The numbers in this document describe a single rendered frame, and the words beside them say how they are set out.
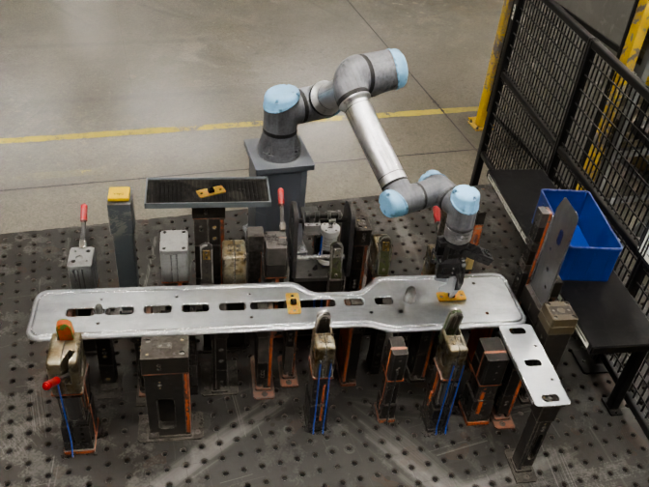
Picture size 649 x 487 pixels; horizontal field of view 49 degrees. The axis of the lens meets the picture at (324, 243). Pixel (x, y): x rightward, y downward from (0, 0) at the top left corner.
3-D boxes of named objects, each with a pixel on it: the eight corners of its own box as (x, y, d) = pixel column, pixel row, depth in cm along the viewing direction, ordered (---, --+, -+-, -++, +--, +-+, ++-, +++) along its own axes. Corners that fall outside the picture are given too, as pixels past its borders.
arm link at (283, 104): (256, 122, 242) (257, 85, 234) (291, 114, 248) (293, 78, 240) (272, 138, 234) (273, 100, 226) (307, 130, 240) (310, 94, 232)
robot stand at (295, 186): (241, 229, 277) (243, 139, 252) (294, 223, 282) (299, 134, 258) (253, 263, 261) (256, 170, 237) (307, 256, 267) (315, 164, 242)
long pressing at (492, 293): (21, 350, 182) (20, 345, 181) (37, 290, 199) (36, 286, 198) (529, 327, 204) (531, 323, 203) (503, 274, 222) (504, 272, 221)
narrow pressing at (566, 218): (543, 310, 209) (578, 216, 188) (528, 284, 217) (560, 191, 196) (545, 310, 209) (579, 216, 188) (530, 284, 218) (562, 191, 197)
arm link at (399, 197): (324, 51, 193) (401, 209, 182) (358, 45, 198) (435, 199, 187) (311, 76, 203) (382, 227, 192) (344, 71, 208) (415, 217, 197)
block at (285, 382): (280, 387, 216) (285, 319, 198) (276, 356, 226) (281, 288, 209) (298, 386, 217) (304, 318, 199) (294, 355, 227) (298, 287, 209)
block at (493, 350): (463, 429, 210) (483, 363, 193) (452, 399, 218) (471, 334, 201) (493, 426, 211) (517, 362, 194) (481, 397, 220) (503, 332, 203)
